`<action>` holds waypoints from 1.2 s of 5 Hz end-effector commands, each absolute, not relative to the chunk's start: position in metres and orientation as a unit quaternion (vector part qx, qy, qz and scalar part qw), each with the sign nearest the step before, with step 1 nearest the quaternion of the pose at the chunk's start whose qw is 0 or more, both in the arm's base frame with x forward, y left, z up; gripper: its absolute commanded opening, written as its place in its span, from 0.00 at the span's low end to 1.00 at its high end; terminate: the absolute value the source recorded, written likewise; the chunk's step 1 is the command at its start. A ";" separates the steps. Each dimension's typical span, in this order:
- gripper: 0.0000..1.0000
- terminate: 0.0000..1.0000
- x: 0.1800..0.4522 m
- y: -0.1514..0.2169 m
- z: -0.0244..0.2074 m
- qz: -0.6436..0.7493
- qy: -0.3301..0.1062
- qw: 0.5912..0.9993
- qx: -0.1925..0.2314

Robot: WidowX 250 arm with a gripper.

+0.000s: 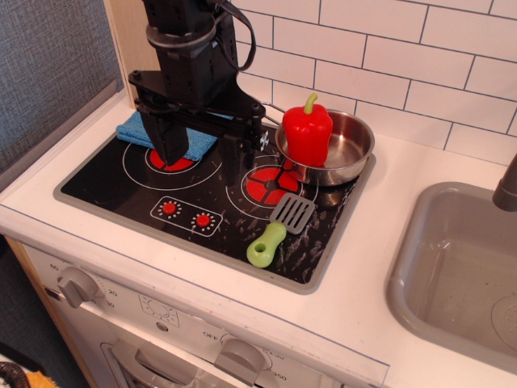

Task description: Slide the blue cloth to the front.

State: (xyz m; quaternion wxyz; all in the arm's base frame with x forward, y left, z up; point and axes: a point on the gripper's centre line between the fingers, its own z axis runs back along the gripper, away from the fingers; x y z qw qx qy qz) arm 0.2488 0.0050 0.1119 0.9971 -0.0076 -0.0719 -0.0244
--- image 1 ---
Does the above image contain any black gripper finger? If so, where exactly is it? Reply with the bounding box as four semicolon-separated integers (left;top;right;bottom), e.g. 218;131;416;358
140;112;189;166
218;136;255;187

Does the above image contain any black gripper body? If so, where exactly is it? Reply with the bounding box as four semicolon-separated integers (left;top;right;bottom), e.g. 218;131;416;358
128;24;266;142

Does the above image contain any blue cloth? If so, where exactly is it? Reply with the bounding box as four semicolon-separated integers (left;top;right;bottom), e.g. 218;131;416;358
116;112;217;162

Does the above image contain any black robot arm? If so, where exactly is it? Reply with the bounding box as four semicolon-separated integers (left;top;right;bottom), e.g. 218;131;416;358
128;1;269;187

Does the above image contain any black toy stove top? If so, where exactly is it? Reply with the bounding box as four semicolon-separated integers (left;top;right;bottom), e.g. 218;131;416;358
54;126;369;294

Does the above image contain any red toy bell pepper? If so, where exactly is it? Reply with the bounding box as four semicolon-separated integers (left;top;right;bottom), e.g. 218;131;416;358
282;93;334;167

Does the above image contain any grey green toy spatula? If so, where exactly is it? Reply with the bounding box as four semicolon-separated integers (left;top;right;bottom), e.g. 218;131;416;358
246;193;315;268

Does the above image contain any steel pan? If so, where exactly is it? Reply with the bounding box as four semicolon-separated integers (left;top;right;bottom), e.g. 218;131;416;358
268;109;376;187

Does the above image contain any grey left oven knob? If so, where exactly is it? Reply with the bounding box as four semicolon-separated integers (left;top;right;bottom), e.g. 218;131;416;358
57;268;99;309

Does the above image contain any grey oven knob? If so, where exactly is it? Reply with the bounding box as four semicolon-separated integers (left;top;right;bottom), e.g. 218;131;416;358
57;268;99;309
214;339;266;386

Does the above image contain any white toy oven front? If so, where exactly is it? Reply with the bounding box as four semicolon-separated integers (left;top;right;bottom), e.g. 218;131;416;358
27;247;388;387

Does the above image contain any grey right oven knob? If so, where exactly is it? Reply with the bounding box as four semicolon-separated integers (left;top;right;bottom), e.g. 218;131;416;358
214;339;266;386

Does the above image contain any grey sink basin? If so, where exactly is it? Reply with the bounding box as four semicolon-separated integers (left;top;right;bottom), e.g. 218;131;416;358
387;182;516;373

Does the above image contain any grey faucet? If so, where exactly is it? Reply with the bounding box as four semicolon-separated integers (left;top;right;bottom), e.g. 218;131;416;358
492;155;517;212

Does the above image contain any orange object bottom left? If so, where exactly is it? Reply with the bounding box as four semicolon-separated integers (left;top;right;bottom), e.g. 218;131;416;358
1;361;57;388

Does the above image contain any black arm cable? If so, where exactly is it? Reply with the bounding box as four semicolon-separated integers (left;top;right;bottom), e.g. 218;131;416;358
205;0;257;72

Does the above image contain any wooden side post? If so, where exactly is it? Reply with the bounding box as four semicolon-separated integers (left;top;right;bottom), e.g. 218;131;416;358
103;0;160;108

